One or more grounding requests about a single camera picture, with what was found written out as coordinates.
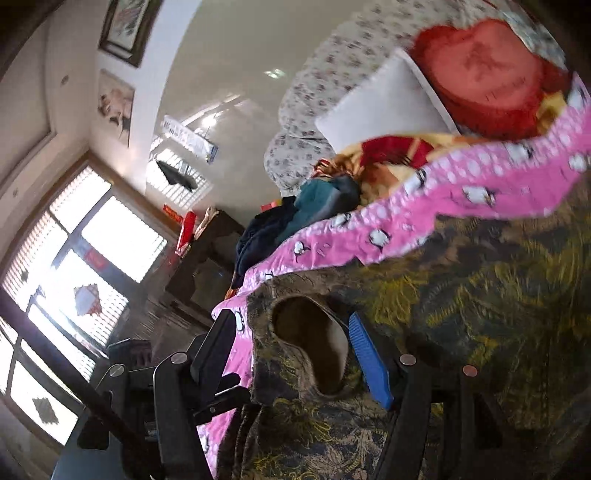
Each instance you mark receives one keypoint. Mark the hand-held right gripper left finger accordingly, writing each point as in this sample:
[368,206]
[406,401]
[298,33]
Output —
[216,342]

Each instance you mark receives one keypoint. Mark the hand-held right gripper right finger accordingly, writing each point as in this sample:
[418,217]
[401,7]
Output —
[369,364]

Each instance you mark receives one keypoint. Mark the dark floral small garment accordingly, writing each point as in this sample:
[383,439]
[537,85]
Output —
[485,300]

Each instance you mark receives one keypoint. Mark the dark wooden cabinet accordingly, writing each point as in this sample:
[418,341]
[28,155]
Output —
[203,272]

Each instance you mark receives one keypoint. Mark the dark blue cloth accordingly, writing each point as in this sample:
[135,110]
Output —
[258,240]

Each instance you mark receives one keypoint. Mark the red box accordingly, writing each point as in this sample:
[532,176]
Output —
[187,230]

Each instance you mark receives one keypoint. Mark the large window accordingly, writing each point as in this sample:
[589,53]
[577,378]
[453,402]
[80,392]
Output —
[92,258]

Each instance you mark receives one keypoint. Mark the dark metal bar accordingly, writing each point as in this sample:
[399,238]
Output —
[55,341]

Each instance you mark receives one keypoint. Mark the teal cloth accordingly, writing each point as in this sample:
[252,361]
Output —
[318,203]

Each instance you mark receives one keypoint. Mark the hanging dark cloth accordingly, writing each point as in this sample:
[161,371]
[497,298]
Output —
[178,174]

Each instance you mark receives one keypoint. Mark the yellow and red blanket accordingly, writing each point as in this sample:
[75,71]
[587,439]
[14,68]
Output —
[383,161]

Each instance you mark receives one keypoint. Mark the white hanging banner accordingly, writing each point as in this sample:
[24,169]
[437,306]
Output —
[189,138]

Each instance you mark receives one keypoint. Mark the pink penguin print blanket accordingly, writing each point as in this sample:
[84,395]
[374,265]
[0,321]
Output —
[461,180]

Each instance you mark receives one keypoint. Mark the white pillow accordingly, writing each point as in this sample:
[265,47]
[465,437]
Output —
[388,106]

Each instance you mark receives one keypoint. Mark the white floral quilt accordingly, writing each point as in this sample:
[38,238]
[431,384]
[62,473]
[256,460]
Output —
[314,83]

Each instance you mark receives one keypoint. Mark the red heart-shaped pillow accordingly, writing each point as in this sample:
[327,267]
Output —
[485,69]

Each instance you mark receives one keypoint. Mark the wall poster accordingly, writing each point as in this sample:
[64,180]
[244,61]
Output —
[115,106]

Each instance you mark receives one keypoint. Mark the framed wall picture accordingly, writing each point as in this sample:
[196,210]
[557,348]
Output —
[129,27]

